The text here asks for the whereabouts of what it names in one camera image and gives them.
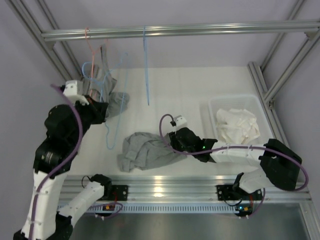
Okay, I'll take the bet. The grey tank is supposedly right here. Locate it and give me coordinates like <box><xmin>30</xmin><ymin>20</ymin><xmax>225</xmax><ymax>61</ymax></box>
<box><xmin>117</xmin><ymin>132</ymin><xmax>187</xmax><ymax>173</ymax></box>
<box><xmin>81</xmin><ymin>43</ymin><xmax>130</xmax><ymax>119</ymax></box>

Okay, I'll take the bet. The blue hanger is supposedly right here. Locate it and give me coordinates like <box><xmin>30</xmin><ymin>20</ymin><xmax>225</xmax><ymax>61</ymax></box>
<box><xmin>142</xmin><ymin>26</ymin><xmax>150</xmax><ymax>106</ymax></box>
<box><xmin>81</xmin><ymin>49</ymin><xmax>130</xmax><ymax>150</ymax></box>

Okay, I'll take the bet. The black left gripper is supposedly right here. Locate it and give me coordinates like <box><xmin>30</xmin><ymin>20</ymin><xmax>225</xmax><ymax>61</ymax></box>
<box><xmin>68</xmin><ymin>93</ymin><xmax>109</xmax><ymax>145</ymax></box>

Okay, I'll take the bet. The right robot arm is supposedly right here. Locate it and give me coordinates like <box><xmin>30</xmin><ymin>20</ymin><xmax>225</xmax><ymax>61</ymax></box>
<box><xmin>168</xmin><ymin>127</ymin><xmax>302</xmax><ymax>199</ymax></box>

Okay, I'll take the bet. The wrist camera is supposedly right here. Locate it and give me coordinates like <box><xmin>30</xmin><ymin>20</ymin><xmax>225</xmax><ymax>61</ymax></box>
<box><xmin>170</xmin><ymin>115</ymin><xmax>188</xmax><ymax>130</ymax></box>
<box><xmin>63</xmin><ymin>80</ymin><xmax>89</xmax><ymax>106</ymax></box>

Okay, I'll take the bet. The white tank top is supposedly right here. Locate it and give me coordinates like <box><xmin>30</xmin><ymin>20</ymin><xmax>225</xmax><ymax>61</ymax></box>
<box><xmin>216</xmin><ymin>108</ymin><xmax>261</xmax><ymax>145</ymax></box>

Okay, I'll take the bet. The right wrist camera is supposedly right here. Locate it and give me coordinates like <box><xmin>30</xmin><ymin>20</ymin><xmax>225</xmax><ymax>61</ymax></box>
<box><xmin>170</xmin><ymin>115</ymin><xmax>188</xmax><ymax>130</ymax></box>

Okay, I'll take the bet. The pink hanger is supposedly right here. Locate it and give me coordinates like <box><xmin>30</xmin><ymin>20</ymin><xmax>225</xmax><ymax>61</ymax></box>
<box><xmin>82</xmin><ymin>27</ymin><xmax>109</xmax><ymax>103</ymax></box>

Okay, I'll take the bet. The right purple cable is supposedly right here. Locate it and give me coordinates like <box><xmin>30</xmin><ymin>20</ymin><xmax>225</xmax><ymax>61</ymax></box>
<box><xmin>159</xmin><ymin>113</ymin><xmax>310</xmax><ymax>192</ymax></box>

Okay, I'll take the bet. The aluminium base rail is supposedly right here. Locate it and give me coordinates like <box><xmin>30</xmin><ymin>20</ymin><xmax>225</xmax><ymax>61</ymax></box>
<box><xmin>59</xmin><ymin>175</ymin><xmax>312</xmax><ymax>203</ymax></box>

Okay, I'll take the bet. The white plastic basket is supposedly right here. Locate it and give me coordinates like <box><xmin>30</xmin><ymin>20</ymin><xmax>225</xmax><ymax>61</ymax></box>
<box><xmin>200</xmin><ymin>94</ymin><xmax>273</xmax><ymax>145</ymax></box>

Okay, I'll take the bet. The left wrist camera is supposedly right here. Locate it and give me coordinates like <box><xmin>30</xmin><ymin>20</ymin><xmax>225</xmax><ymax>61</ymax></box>
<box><xmin>63</xmin><ymin>80</ymin><xmax>89</xmax><ymax>106</ymax></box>

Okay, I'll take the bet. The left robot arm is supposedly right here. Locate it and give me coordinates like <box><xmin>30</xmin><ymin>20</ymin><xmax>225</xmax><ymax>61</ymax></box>
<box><xmin>13</xmin><ymin>95</ymin><xmax>113</xmax><ymax>240</ymax></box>

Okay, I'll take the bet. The white cable duct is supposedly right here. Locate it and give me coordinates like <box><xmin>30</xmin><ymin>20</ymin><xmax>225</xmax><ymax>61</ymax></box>
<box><xmin>86</xmin><ymin>203</ymin><xmax>239</xmax><ymax>214</ymax></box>

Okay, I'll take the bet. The aluminium frame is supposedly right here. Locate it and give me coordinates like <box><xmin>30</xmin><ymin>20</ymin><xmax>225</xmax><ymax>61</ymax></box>
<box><xmin>4</xmin><ymin>0</ymin><xmax>320</xmax><ymax>240</ymax></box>

